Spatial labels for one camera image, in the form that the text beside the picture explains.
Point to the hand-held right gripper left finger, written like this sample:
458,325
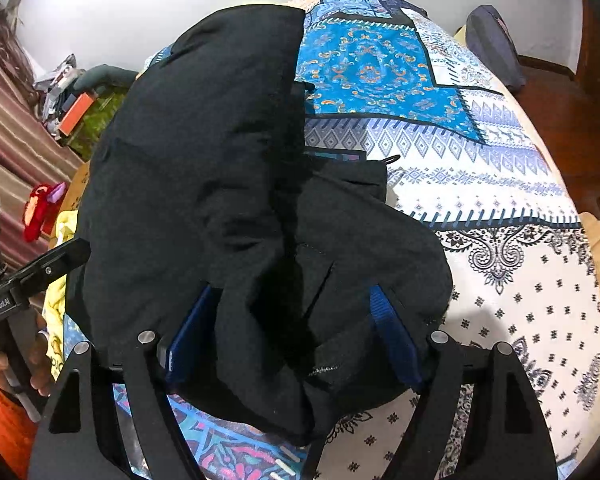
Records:
190,340

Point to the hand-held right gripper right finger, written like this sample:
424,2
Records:
397,340

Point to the grey purple bag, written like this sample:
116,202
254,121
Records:
492,45

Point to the striped curtain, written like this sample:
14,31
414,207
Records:
15,125

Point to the blue patterned printed blanket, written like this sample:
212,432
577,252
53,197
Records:
480,170

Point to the yellow cloth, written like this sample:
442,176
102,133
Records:
60,280

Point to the orange box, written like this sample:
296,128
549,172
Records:
76,112

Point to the black jacket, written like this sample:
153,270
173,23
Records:
205,160

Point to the person's left hand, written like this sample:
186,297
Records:
39,360

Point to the red plush toy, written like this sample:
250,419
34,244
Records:
39,207

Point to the grey-green cushion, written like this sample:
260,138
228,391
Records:
105,76

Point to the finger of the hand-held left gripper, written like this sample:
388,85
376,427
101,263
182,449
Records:
55,260

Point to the green patterned cloth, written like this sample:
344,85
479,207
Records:
96,117

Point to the grey plastic packaging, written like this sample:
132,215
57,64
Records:
57,85

